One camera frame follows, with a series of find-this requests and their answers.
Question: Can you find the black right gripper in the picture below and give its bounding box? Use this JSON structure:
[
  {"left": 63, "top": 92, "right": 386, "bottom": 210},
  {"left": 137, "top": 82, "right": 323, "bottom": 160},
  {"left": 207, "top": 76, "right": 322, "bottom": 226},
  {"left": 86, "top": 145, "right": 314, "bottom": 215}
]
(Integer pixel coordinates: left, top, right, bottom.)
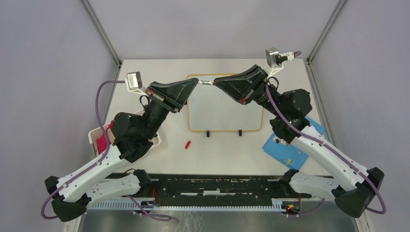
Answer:
[{"left": 213, "top": 64, "right": 284, "bottom": 117}]

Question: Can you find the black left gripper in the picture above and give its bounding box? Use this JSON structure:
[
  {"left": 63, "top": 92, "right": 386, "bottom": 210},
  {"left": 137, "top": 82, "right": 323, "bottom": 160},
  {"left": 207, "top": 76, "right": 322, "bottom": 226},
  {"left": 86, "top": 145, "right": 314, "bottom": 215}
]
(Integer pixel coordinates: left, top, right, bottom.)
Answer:
[{"left": 142, "top": 77, "right": 199, "bottom": 139}]

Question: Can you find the red capped whiteboard marker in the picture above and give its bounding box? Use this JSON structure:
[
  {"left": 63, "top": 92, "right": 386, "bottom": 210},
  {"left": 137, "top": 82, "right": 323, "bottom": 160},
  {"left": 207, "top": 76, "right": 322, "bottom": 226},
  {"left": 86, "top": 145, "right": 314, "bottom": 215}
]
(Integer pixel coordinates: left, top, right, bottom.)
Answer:
[{"left": 198, "top": 80, "right": 214, "bottom": 86}]

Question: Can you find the red marker cap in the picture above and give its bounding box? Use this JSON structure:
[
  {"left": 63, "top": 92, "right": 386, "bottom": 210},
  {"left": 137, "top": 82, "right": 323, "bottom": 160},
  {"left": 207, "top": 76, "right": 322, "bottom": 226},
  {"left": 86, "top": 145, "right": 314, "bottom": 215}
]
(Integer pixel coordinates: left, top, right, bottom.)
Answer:
[{"left": 185, "top": 141, "right": 191, "bottom": 149}]

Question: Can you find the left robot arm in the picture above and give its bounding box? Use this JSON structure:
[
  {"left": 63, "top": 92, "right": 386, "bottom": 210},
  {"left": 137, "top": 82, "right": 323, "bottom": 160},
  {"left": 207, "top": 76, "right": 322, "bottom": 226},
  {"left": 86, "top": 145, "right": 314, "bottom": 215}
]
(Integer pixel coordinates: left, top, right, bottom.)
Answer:
[{"left": 45, "top": 77, "right": 199, "bottom": 222}]

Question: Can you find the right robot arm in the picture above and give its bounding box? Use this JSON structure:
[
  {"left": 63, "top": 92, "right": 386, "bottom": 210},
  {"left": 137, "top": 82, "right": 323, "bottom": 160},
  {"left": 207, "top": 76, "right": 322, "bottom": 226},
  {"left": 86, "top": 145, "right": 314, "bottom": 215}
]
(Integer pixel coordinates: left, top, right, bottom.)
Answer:
[{"left": 213, "top": 65, "right": 386, "bottom": 218}]

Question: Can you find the yellow framed whiteboard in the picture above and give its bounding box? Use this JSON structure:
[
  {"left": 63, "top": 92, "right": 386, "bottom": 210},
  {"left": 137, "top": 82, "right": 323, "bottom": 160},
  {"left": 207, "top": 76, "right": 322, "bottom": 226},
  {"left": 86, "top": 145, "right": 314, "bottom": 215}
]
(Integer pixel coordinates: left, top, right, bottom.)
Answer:
[{"left": 187, "top": 73, "right": 264, "bottom": 132}]

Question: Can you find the white plastic basket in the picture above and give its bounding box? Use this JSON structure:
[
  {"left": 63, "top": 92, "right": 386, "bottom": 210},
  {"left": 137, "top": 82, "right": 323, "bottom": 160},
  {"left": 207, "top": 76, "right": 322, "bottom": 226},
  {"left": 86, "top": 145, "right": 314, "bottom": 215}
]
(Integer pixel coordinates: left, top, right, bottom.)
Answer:
[{"left": 88, "top": 110, "right": 161, "bottom": 158}]

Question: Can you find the blue cartoon print cloth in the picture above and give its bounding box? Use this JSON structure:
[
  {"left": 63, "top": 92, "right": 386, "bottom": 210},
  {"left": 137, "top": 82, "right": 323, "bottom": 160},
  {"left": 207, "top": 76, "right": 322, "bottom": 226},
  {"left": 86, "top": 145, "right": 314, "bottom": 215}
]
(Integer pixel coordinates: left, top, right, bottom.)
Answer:
[{"left": 262, "top": 133, "right": 308, "bottom": 170}]

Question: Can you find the beige cloth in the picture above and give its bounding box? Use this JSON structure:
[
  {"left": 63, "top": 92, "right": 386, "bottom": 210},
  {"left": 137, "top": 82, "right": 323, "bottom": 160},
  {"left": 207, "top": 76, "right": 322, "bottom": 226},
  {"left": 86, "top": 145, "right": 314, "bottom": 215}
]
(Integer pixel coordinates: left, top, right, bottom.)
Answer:
[{"left": 106, "top": 128, "right": 115, "bottom": 144}]

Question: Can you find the red cloth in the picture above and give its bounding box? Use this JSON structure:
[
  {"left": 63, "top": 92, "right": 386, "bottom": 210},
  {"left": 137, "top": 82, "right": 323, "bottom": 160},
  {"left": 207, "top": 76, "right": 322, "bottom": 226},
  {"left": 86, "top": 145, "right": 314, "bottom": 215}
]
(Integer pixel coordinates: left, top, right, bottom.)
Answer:
[{"left": 96, "top": 120, "right": 114, "bottom": 154}]

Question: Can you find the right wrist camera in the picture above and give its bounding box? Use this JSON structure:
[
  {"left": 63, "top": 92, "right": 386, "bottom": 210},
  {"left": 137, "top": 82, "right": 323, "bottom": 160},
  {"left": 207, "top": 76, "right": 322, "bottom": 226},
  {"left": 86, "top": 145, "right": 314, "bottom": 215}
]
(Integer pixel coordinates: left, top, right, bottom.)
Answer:
[{"left": 265, "top": 47, "right": 296, "bottom": 78}]

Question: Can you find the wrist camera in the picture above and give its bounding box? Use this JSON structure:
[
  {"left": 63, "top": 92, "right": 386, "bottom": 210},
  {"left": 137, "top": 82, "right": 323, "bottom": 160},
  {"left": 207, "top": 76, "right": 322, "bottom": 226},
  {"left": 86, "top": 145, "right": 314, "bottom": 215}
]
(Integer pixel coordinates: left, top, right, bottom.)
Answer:
[
  {"left": 265, "top": 47, "right": 296, "bottom": 78},
  {"left": 125, "top": 72, "right": 146, "bottom": 95}
]

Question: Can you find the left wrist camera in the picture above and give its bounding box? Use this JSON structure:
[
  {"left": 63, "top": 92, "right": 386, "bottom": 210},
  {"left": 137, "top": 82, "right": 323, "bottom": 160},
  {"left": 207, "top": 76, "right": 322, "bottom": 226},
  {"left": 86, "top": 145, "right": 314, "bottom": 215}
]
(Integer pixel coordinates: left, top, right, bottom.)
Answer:
[{"left": 125, "top": 72, "right": 146, "bottom": 95}]

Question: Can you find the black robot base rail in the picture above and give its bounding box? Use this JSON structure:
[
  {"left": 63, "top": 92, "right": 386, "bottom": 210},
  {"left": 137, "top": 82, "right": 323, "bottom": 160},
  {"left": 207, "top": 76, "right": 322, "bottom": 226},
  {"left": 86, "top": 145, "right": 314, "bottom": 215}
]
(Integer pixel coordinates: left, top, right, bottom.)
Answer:
[{"left": 132, "top": 174, "right": 311, "bottom": 206}]

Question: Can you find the left aluminium frame post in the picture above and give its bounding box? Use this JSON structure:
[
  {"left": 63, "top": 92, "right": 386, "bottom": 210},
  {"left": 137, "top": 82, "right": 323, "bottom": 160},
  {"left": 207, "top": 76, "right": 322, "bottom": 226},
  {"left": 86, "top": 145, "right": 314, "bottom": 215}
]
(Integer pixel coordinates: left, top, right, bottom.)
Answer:
[{"left": 80, "top": 0, "right": 122, "bottom": 67}]

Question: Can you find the grey aluminium frame post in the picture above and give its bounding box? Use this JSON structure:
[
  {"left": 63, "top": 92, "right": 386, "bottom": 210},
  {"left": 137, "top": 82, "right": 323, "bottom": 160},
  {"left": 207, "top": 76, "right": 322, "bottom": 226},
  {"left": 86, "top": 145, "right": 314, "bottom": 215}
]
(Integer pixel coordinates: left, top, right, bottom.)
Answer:
[{"left": 306, "top": 0, "right": 348, "bottom": 63}]

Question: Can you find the white slotted cable duct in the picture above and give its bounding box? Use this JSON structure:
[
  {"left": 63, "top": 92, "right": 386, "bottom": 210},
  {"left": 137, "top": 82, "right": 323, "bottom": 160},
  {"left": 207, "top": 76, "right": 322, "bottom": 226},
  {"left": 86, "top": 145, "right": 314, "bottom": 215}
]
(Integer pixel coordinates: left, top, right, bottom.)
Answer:
[{"left": 91, "top": 200, "right": 285, "bottom": 212}]

